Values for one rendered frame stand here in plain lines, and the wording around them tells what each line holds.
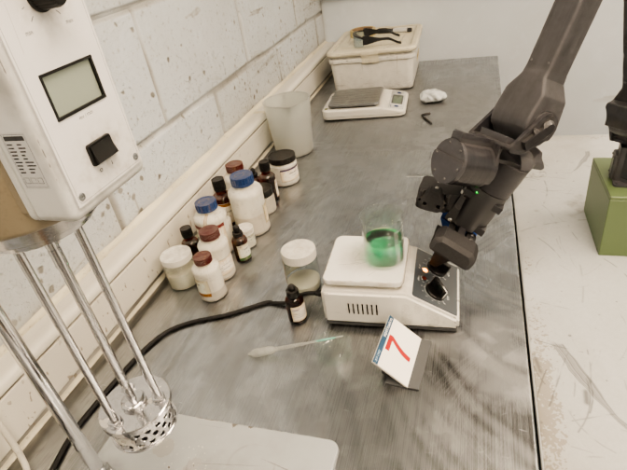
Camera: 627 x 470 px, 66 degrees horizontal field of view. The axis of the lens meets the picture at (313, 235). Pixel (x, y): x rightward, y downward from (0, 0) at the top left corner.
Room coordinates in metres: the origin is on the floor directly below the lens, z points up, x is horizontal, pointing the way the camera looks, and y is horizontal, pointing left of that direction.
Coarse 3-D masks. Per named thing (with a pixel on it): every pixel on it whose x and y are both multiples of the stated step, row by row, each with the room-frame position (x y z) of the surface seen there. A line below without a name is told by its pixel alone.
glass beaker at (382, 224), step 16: (368, 208) 0.62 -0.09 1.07; (384, 208) 0.62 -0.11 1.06; (400, 208) 0.60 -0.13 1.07; (368, 224) 0.62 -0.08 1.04; (384, 224) 0.62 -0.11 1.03; (400, 224) 0.58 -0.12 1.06; (368, 240) 0.58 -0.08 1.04; (384, 240) 0.57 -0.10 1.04; (400, 240) 0.57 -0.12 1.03; (368, 256) 0.58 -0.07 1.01; (384, 256) 0.57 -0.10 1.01; (400, 256) 0.57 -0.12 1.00
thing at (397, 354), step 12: (396, 324) 0.51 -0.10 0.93; (396, 336) 0.49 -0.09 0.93; (408, 336) 0.50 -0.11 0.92; (384, 348) 0.47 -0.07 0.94; (396, 348) 0.47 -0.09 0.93; (408, 348) 0.48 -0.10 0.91; (384, 360) 0.45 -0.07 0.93; (396, 360) 0.45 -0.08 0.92; (408, 360) 0.46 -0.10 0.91; (396, 372) 0.44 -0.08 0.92
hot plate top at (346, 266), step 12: (336, 240) 0.67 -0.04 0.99; (348, 240) 0.66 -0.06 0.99; (360, 240) 0.66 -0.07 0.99; (408, 240) 0.63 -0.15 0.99; (336, 252) 0.63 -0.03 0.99; (348, 252) 0.63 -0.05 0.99; (360, 252) 0.62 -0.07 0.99; (408, 252) 0.61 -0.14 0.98; (336, 264) 0.60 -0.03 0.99; (348, 264) 0.60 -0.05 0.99; (360, 264) 0.59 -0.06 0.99; (324, 276) 0.58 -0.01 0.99; (336, 276) 0.57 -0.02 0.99; (348, 276) 0.57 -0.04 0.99; (360, 276) 0.56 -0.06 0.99; (372, 276) 0.56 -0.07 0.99; (384, 276) 0.55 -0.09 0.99; (396, 276) 0.55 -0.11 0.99
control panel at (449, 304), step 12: (420, 252) 0.63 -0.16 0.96; (420, 264) 0.60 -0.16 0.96; (420, 276) 0.57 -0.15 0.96; (432, 276) 0.58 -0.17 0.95; (444, 276) 0.59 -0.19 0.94; (456, 276) 0.60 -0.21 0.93; (420, 288) 0.55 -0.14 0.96; (456, 288) 0.57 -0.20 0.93; (432, 300) 0.53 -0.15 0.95; (444, 300) 0.53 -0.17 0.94; (456, 300) 0.54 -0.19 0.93; (456, 312) 0.52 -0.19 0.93
